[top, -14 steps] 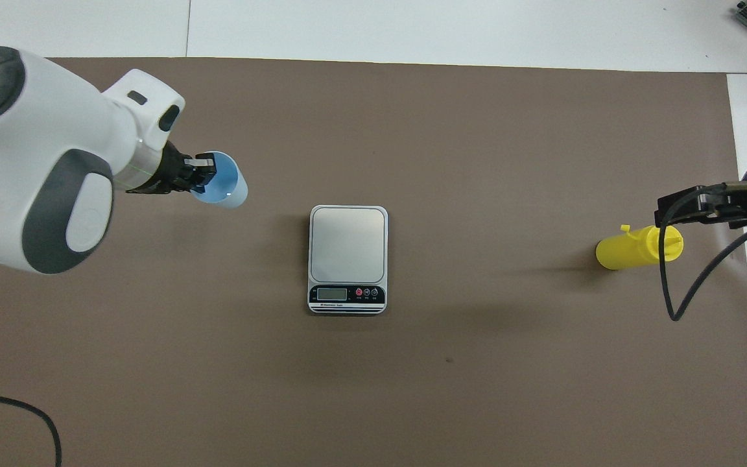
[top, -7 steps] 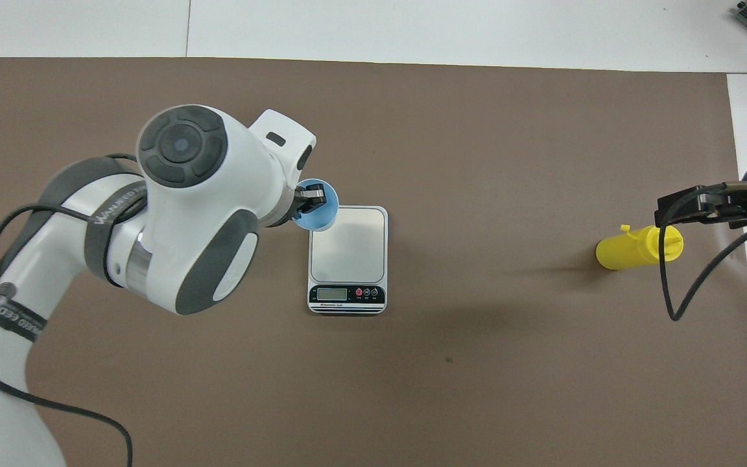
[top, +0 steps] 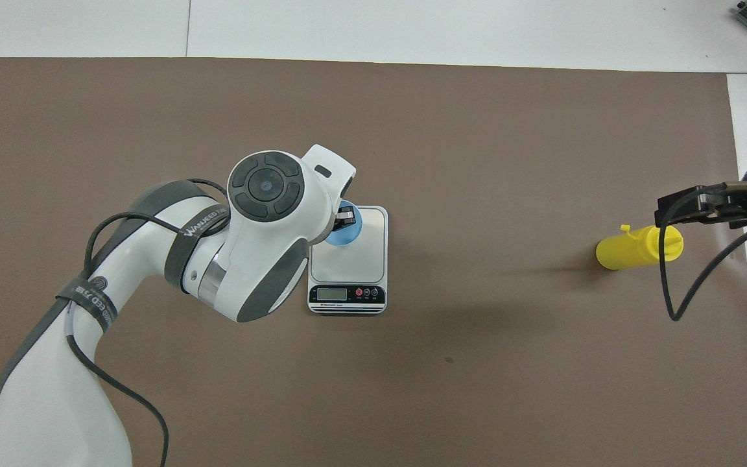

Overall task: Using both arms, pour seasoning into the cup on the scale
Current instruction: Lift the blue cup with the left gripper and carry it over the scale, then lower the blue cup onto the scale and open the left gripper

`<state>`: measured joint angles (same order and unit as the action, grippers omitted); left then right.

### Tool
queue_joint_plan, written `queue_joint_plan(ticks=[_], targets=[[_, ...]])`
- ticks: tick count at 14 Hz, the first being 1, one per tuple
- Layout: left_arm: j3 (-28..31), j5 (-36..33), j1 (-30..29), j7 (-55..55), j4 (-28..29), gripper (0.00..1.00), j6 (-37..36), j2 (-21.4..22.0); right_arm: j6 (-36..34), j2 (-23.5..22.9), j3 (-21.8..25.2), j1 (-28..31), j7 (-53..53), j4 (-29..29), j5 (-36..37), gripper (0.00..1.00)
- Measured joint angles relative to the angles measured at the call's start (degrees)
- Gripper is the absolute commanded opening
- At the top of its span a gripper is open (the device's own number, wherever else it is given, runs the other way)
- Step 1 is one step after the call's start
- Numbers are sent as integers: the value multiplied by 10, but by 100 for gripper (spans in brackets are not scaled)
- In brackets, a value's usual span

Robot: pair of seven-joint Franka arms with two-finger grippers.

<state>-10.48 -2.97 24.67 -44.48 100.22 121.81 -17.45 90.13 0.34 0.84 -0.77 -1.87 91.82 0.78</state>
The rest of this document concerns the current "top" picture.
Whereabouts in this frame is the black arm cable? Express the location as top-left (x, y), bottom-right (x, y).
top-left (658, 185), bottom-right (747, 322)
top-left (65, 178), bottom-right (231, 467)

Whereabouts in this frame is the black velcro cable strap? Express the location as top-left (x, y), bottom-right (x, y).
top-left (165, 203), bottom-right (230, 289)
top-left (56, 276), bottom-right (119, 333)

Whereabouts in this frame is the brown table mat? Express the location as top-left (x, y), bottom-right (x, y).
top-left (0, 57), bottom-right (747, 467)

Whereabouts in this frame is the light blue paper cup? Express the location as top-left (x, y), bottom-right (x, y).
top-left (325, 201), bottom-right (364, 247)

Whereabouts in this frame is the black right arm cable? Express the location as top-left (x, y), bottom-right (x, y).
top-left (658, 185), bottom-right (747, 322)

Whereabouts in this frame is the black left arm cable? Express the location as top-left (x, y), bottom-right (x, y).
top-left (65, 178), bottom-right (231, 467)

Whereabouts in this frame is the silver digital kitchen scale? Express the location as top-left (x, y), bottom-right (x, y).
top-left (307, 205), bottom-right (388, 315)

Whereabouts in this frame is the yellow squeeze bottle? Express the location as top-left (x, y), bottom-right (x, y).
top-left (595, 224), bottom-right (684, 271)

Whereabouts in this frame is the black right camera box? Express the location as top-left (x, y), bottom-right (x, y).
top-left (654, 184), bottom-right (747, 229)

